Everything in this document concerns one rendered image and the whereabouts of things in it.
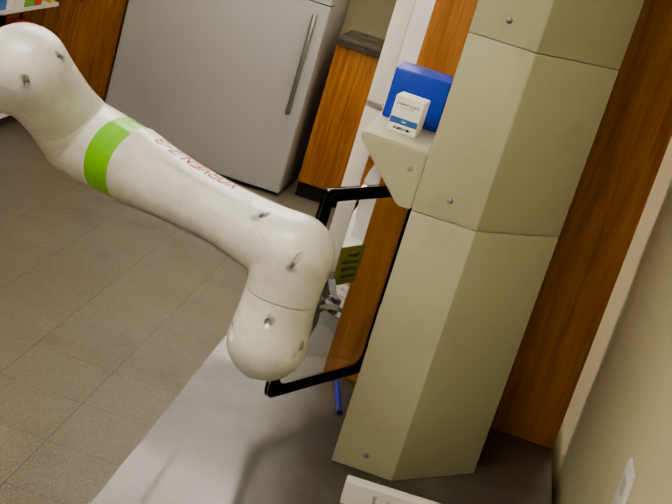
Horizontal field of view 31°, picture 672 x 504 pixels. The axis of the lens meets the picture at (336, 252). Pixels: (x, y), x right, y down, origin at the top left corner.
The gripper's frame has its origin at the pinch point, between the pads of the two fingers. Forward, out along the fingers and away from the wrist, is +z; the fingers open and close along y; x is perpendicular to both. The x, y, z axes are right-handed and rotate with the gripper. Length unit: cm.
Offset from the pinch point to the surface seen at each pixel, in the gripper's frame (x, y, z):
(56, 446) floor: 129, 76, 140
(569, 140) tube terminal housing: -30.7, -32.0, 15.2
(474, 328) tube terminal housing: 3.9, -27.5, 10.2
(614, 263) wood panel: -7, -50, 42
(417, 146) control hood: -23.4, -9.0, 6.9
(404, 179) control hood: -18.0, -8.7, 5.1
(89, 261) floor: 130, 128, 297
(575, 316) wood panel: 6, -46, 42
